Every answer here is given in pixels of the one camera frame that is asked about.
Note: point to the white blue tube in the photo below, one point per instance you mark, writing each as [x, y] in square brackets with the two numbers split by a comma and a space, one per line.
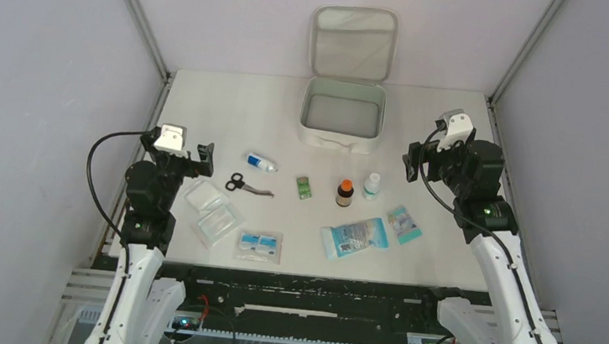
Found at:
[261, 163]

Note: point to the bag of blue packets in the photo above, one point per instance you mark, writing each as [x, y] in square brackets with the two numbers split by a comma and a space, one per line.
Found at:
[263, 247]

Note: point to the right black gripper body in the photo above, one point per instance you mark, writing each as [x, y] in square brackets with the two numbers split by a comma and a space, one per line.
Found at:
[444, 164]

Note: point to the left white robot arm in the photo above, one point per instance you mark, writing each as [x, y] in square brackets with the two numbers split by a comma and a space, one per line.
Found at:
[140, 305]

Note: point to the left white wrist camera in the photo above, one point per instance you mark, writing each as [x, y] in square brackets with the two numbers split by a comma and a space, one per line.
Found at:
[171, 140]

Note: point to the brown bottle orange cap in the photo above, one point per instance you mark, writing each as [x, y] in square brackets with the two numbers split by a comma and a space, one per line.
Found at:
[345, 192]

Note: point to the small green medicine box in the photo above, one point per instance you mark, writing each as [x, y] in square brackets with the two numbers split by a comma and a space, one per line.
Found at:
[303, 186]

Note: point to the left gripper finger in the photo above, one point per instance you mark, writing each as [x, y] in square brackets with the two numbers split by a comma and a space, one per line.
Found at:
[205, 167]
[149, 138]

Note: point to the white plastic bottle green label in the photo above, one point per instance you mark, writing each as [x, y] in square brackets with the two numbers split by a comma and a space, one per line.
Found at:
[372, 186]

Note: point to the small teal mask packet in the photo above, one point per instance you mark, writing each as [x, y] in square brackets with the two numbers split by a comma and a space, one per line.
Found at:
[403, 224]

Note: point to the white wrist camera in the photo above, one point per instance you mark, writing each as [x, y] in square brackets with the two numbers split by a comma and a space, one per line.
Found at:
[456, 126]
[171, 140]

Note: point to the black handled scissors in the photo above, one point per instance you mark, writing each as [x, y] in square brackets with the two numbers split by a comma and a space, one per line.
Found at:
[236, 182]

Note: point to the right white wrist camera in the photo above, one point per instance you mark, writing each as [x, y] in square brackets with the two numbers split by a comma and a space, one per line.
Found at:
[456, 126]

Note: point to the clear bag gauze pad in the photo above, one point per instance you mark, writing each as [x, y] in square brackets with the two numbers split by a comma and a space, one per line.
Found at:
[211, 227]

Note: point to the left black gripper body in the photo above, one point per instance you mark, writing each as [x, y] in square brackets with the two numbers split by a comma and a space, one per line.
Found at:
[173, 169]

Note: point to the large blue white pouch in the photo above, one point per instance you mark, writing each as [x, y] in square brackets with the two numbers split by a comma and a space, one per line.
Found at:
[344, 240]

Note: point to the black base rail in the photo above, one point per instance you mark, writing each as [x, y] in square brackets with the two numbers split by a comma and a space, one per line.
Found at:
[307, 308]

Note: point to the clear bag white gauze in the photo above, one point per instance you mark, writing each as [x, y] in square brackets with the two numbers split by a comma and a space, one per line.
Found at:
[204, 197]

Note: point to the white medicine kit case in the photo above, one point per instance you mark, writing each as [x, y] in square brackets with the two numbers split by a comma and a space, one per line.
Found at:
[351, 55]

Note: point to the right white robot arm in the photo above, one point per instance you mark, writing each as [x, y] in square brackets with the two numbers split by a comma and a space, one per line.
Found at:
[491, 231]

